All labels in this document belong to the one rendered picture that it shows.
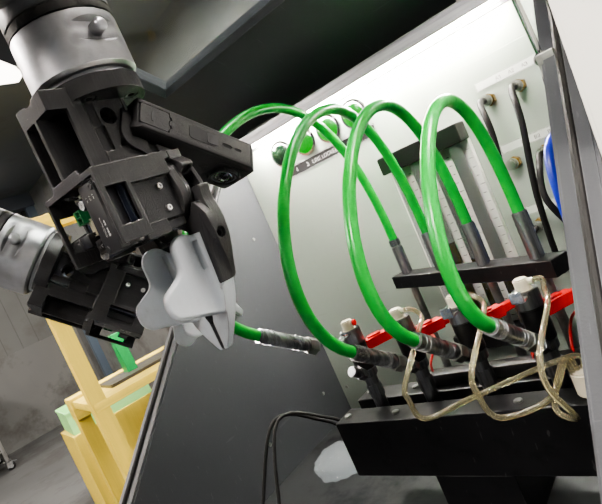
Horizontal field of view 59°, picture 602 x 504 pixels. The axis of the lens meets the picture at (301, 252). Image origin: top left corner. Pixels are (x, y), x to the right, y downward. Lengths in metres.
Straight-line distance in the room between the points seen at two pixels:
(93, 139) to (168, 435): 0.60
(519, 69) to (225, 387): 0.69
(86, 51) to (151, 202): 0.11
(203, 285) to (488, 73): 0.60
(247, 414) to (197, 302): 0.62
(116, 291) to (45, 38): 0.26
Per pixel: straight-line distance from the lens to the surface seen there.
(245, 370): 1.00
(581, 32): 0.60
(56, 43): 0.40
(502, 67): 0.86
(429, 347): 0.56
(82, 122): 0.39
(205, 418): 0.94
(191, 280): 0.39
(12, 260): 0.58
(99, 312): 0.56
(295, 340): 0.68
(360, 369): 0.73
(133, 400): 3.85
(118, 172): 0.36
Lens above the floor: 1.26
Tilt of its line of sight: 4 degrees down
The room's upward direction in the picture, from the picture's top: 24 degrees counter-clockwise
